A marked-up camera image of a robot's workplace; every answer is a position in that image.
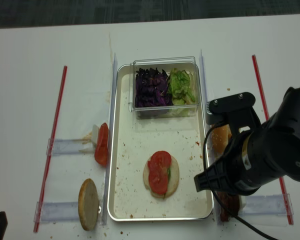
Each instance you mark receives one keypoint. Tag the right lower clear holder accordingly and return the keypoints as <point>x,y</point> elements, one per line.
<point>278,204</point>

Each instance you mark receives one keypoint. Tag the green lettuce pieces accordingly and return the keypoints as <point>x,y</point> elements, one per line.
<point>181,87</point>

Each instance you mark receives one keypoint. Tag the clear plastic salad container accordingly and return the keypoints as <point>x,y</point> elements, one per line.
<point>187,63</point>

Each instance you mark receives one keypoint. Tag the long clear divider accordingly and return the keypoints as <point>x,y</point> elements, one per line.
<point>210,153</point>
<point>110,140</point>

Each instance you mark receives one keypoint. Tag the left long clear divider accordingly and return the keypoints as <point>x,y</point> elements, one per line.
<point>110,140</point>

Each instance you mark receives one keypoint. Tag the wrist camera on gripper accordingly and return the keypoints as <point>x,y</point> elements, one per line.
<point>234,110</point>

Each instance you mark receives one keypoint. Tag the bottom bun on tray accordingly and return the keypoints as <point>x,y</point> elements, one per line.
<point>173,174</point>

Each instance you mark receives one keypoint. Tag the white stopper by tomato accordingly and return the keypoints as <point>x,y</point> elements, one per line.
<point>94,134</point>

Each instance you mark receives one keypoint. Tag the sesame burger buns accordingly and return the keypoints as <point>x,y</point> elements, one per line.
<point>220,138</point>

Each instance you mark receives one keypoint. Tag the red tape strip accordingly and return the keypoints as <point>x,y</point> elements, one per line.
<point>260,85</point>
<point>48,158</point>

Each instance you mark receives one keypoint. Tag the right long clear divider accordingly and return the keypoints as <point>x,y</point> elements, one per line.
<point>210,153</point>

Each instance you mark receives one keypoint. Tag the left red tape strip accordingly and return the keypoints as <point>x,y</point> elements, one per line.
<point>48,158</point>

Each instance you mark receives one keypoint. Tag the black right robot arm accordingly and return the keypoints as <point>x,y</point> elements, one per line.
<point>258,152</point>

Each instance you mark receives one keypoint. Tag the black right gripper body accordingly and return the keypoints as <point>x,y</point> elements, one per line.
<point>227,174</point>

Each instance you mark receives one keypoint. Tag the spare tomato slices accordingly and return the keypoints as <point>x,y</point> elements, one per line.
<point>101,150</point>

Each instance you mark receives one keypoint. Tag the stack of meat patties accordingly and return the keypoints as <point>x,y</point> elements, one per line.
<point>232,202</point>

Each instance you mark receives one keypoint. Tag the purple cabbage shreds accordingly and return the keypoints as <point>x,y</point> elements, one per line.
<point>151,88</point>

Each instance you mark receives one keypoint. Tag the white metal tray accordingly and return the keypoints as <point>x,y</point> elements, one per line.
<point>134,142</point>

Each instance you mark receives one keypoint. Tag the tomato slices on bun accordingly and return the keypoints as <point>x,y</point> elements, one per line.
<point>158,177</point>

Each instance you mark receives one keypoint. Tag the bun half standing left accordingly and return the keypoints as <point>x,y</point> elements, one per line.
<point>88,205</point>

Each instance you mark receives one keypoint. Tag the right red tape strip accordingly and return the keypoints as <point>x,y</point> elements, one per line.
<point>260,85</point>

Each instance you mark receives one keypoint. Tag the left lower clear holder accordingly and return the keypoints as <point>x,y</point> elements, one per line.
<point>53,212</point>

